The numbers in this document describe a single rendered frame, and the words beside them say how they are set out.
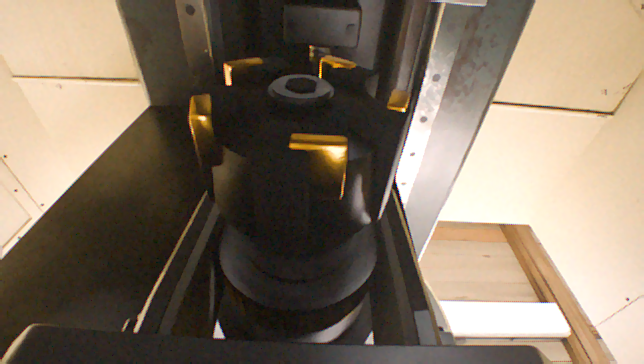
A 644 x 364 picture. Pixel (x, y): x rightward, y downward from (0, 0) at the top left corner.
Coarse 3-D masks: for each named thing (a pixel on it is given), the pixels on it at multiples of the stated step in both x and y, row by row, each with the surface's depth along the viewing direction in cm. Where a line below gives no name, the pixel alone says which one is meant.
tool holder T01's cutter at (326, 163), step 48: (192, 96) 6; (240, 96) 6; (288, 96) 6; (336, 96) 6; (240, 144) 5; (288, 144) 5; (336, 144) 5; (384, 144) 6; (240, 192) 6; (288, 192) 5; (336, 192) 5; (384, 192) 6; (288, 240) 6; (336, 240) 6
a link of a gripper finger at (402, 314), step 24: (384, 216) 9; (384, 240) 8; (408, 240) 9; (384, 264) 8; (408, 264) 8; (384, 288) 8; (408, 288) 7; (384, 312) 8; (408, 312) 7; (432, 312) 7; (384, 336) 8; (408, 336) 6; (432, 336) 6
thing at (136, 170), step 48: (144, 144) 45; (192, 144) 46; (96, 192) 36; (144, 192) 37; (192, 192) 38; (48, 240) 30; (96, 240) 31; (144, 240) 31; (0, 288) 26; (48, 288) 26; (96, 288) 27; (144, 288) 27; (0, 336) 23
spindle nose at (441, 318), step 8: (424, 280) 16; (432, 296) 16; (432, 304) 15; (440, 304) 16; (440, 312) 15; (440, 320) 15; (448, 320) 15; (216, 328) 14; (448, 328) 14; (216, 336) 13; (456, 344) 14
